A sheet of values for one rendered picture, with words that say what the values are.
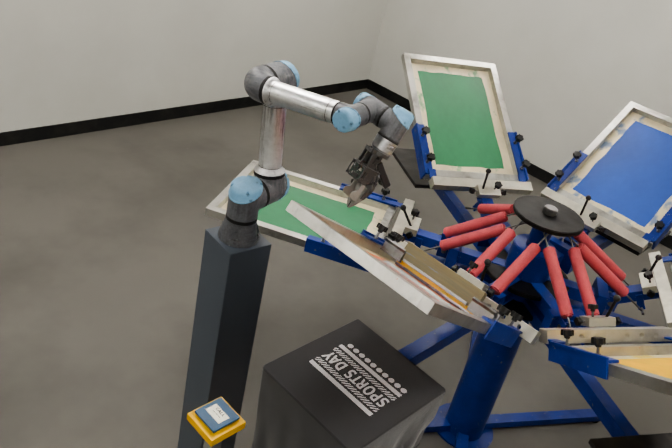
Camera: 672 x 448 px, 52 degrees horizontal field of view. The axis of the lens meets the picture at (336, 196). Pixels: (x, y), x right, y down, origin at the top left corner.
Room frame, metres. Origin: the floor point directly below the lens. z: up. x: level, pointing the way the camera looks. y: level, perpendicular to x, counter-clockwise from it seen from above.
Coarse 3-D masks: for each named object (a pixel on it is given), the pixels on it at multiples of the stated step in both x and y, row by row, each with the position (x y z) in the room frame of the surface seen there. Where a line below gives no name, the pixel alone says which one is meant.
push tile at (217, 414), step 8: (216, 400) 1.56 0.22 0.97; (200, 408) 1.52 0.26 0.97; (208, 408) 1.52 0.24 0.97; (216, 408) 1.53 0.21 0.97; (224, 408) 1.54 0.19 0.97; (200, 416) 1.49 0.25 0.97; (208, 416) 1.49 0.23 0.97; (216, 416) 1.50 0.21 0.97; (224, 416) 1.51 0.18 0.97; (232, 416) 1.51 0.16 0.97; (208, 424) 1.46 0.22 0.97; (216, 424) 1.47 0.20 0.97; (224, 424) 1.48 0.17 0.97
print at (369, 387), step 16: (336, 352) 1.93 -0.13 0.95; (352, 352) 1.95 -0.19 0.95; (320, 368) 1.83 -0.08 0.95; (336, 368) 1.85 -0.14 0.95; (352, 368) 1.87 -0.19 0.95; (368, 368) 1.88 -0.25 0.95; (336, 384) 1.77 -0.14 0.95; (352, 384) 1.79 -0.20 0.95; (368, 384) 1.80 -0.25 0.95; (384, 384) 1.82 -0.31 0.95; (400, 384) 1.84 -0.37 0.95; (352, 400) 1.71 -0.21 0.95; (368, 400) 1.73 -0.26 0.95; (384, 400) 1.75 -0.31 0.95; (368, 416) 1.66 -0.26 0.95
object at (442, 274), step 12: (408, 252) 2.19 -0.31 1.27; (420, 252) 2.18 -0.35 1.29; (420, 264) 2.14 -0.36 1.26; (432, 264) 2.13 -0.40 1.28; (432, 276) 2.09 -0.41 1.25; (444, 276) 2.08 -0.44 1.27; (456, 276) 2.07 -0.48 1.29; (456, 288) 2.04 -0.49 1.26; (468, 288) 2.02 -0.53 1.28; (468, 300) 1.99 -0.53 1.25; (480, 300) 1.98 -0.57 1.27
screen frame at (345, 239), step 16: (288, 208) 1.85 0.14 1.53; (304, 208) 1.84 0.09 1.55; (320, 224) 1.78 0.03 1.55; (336, 224) 2.00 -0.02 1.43; (336, 240) 1.72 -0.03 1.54; (352, 240) 2.08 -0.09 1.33; (368, 240) 2.16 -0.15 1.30; (352, 256) 1.67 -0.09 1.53; (368, 256) 1.65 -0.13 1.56; (384, 256) 2.26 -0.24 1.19; (384, 272) 1.60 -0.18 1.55; (400, 288) 1.56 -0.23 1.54; (416, 288) 1.56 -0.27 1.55; (416, 304) 1.51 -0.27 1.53; (432, 304) 1.50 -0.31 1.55; (448, 320) 1.58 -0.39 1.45; (464, 320) 1.66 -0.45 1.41; (480, 320) 1.75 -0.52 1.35
